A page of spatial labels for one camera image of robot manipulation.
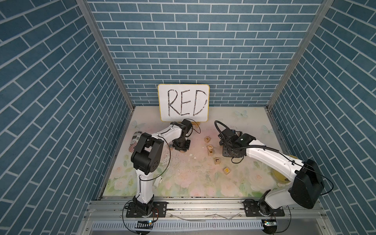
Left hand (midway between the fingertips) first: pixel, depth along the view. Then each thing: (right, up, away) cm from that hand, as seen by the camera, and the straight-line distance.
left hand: (187, 150), depth 94 cm
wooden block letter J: (+15, +2, +1) cm, 15 cm away
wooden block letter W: (+15, -1, -2) cm, 15 cm away
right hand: (+24, +1, -10) cm, 26 cm away
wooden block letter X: (+13, +7, +4) cm, 16 cm away
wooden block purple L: (+19, -5, -6) cm, 20 cm away
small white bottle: (-16, -14, -14) cm, 25 cm away
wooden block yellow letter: (+24, -10, -10) cm, 28 cm away
